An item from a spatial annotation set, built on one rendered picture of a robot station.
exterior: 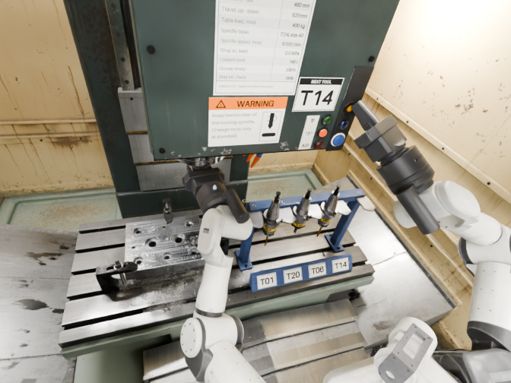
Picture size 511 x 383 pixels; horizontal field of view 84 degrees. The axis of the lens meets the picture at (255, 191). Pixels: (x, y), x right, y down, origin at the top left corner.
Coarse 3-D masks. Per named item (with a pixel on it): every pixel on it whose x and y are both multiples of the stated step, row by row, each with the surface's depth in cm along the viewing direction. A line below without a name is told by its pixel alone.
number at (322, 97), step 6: (318, 90) 56; (324, 90) 57; (330, 90) 57; (336, 90) 57; (318, 96) 57; (324, 96) 57; (330, 96) 58; (312, 102) 58; (318, 102) 58; (324, 102) 58; (330, 102) 59
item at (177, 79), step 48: (144, 0) 39; (192, 0) 40; (336, 0) 46; (384, 0) 48; (144, 48) 42; (192, 48) 44; (336, 48) 51; (144, 96) 48; (192, 96) 50; (240, 96) 52; (288, 96) 55; (192, 144) 56; (288, 144) 64
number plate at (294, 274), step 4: (296, 268) 112; (300, 268) 113; (284, 272) 111; (288, 272) 111; (292, 272) 112; (296, 272) 112; (300, 272) 113; (284, 276) 111; (288, 276) 111; (292, 276) 112; (296, 276) 112; (300, 276) 113; (284, 280) 111; (288, 280) 111; (292, 280) 112; (296, 280) 112
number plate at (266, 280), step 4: (260, 276) 108; (264, 276) 108; (268, 276) 109; (272, 276) 109; (260, 280) 108; (264, 280) 108; (268, 280) 109; (272, 280) 109; (276, 280) 110; (260, 284) 108; (264, 284) 108; (268, 284) 109; (272, 284) 109; (276, 284) 110; (260, 288) 108
